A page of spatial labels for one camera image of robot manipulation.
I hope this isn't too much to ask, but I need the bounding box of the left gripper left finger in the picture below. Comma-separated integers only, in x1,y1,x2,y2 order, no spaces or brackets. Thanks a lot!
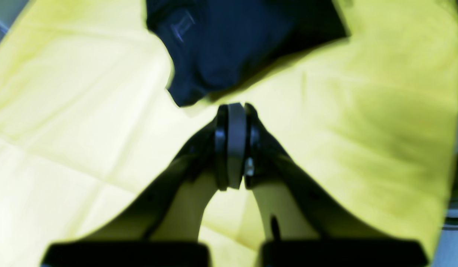
41,103,247,267

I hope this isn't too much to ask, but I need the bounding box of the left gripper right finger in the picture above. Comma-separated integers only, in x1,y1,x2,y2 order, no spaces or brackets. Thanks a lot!
244,103,428,267

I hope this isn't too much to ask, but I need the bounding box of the dark navy T-shirt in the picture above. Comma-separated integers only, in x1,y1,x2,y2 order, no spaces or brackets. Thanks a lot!
145,0,349,108

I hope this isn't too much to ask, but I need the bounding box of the yellow table cloth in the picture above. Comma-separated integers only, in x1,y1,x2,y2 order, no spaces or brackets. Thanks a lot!
0,0,458,267

